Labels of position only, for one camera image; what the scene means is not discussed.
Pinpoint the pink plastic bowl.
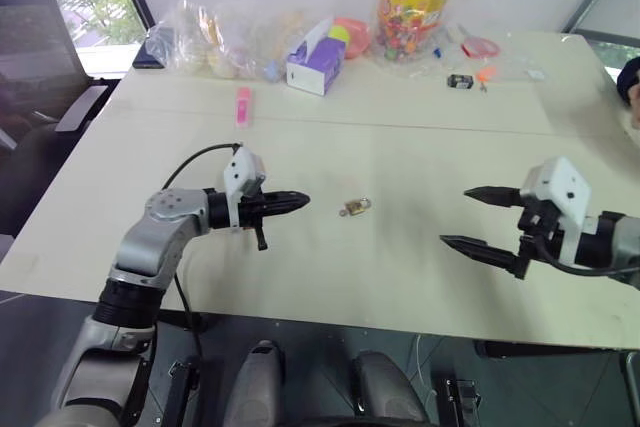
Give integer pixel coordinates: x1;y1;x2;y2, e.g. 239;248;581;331
331;16;373;60

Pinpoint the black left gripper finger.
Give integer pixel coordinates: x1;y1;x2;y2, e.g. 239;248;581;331
263;189;312;205
263;202;310;217

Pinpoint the dark blue flat box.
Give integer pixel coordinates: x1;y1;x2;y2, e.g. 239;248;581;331
131;26;177;70

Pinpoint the black metal bracket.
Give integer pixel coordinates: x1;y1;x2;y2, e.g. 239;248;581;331
162;355;204;427
431;375;482;427

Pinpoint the purple white tissue box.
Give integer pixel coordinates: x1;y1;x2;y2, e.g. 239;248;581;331
285;16;348;98

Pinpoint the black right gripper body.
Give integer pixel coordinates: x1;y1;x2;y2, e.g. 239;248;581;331
516;195;563;264

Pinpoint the small brass padlock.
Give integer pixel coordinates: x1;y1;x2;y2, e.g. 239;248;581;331
344;198;373;217

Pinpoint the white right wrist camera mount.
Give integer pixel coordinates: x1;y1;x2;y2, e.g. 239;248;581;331
519;156;593;266

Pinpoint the pink rectangular packet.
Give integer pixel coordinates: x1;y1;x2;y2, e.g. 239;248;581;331
234;87;256;129

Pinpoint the clear plastic bag of snacks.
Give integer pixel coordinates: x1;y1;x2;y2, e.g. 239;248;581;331
147;0;296;83

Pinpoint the black table frame bar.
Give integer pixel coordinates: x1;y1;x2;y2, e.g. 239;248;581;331
473;340;624;361

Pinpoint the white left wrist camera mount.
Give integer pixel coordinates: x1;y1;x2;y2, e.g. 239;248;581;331
222;146;268;231

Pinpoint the grey rounded robot leg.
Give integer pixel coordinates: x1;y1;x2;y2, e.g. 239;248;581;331
233;339;287;427
351;349;432;427

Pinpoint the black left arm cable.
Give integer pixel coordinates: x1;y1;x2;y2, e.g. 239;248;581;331
162;142;245;366

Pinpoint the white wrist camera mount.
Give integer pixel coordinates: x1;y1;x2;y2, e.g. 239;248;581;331
519;156;593;266
222;146;268;231

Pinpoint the black office chair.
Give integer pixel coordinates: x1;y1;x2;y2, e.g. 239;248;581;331
0;0;112;239

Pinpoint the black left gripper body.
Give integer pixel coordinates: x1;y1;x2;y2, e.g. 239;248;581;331
237;181;270;252

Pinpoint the person with dark hair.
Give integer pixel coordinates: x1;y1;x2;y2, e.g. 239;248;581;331
615;56;640;131

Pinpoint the thin white cable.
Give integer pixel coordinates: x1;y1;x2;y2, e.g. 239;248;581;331
413;333;437;401

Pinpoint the candy jar with orange lid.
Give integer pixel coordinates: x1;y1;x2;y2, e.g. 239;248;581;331
374;0;463;64

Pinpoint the orange-handled small tool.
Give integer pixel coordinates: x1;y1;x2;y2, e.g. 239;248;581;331
475;65;500;94

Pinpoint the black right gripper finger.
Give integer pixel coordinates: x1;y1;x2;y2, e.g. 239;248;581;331
439;233;531;281
463;185;524;209

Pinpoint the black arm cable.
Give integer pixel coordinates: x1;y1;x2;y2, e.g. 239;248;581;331
535;235;640;278
162;142;245;366

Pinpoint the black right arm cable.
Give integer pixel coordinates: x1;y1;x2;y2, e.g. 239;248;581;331
535;235;640;278

